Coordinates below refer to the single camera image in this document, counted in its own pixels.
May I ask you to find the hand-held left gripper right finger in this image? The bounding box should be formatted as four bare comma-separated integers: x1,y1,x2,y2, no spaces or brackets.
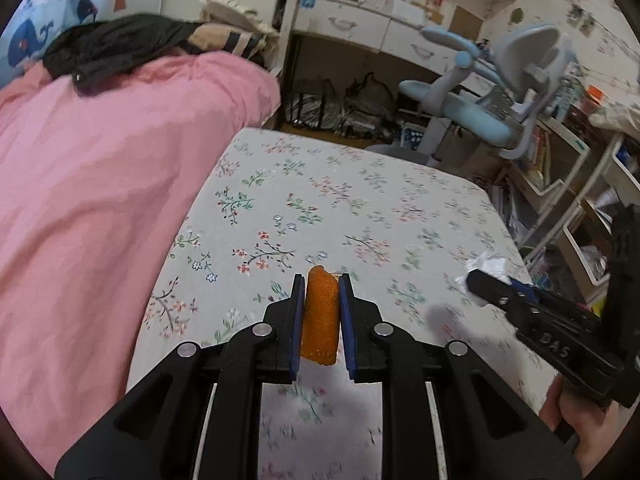
340,274,581,480

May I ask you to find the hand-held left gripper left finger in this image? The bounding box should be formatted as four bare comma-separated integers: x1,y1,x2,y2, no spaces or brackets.
55,275,306,480

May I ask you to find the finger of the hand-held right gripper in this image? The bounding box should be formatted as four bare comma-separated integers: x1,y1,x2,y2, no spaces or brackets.
510,284,556,311
467,270,531,331

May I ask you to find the orange plush cylinder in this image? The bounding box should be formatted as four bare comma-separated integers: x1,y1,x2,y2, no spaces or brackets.
300,265,341,366

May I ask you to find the white tissue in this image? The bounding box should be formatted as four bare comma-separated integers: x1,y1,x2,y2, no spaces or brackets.
456,252,512,292

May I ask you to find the person's right hand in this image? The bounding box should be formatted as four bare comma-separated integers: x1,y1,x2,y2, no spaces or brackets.
540,377,621,478

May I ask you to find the white bookshelf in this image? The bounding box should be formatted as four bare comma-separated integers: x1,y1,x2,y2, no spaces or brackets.
490,85,640,311

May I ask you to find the floral bedsheet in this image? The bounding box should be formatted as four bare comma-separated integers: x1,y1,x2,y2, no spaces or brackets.
125,127,566,480

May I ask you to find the blue desk chair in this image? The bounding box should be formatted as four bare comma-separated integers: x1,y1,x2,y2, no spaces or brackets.
367,22,583,166

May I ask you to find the plaid bag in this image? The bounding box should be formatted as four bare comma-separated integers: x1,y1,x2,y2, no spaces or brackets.
289,91,333,133

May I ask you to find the black bag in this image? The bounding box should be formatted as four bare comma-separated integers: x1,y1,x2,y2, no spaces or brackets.
345,72,396,121

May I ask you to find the pink blanket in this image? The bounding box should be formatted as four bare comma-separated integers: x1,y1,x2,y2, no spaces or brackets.
0,50,283,476

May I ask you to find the cork board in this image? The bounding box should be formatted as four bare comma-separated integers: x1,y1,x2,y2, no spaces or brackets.
450,5,483,38

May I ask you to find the striped pillow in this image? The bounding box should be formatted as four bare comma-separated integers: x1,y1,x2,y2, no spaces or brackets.
187,22,268,66

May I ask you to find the white desk with drawers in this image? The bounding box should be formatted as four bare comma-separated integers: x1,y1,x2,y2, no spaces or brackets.
292,0,501,81

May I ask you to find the canvas tote bag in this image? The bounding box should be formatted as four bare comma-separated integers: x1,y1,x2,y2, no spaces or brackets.
199,0,281,36

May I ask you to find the black jacket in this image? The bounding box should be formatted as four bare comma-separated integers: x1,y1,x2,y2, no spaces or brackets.
42,12,206,96

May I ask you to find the whale print curtain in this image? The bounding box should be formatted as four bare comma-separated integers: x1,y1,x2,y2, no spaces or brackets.
0,0,121,91

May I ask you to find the hanging photo string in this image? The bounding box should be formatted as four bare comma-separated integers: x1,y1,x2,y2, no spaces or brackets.
520,0,631,56

